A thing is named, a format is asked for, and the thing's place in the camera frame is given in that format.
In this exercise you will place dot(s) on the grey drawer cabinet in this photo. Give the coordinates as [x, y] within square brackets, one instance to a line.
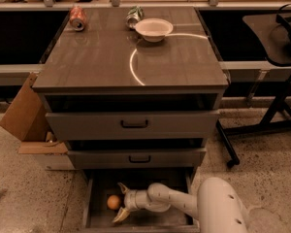
[111, 68]

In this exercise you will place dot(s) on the brown cardboard box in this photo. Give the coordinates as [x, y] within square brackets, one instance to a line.
[26, 120]

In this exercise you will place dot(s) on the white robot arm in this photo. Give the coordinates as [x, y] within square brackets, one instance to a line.
[216, 206]

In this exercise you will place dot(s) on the red soda can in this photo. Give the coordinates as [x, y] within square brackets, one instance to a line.
[77, 18]

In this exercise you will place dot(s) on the green soda can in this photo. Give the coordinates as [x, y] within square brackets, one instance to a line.
[135, 15]

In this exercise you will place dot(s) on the white bowl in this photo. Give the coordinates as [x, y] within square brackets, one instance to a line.
[154, 29]

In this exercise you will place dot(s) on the grey top drawer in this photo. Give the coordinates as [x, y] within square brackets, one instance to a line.
[131, 125]

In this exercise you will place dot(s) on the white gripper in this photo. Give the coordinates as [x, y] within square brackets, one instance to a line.
[130, 199]

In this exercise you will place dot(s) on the grey middle drawer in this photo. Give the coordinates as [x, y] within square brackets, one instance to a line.
[124, 159]

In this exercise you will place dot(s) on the grey open bottom drawer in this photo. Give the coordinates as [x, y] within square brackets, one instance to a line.
[98, 218]

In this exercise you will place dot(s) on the orange fruit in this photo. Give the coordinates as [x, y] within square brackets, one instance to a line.
[114, 202]

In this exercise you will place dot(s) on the black rolling stand table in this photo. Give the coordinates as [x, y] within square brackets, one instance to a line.
[274, 33]

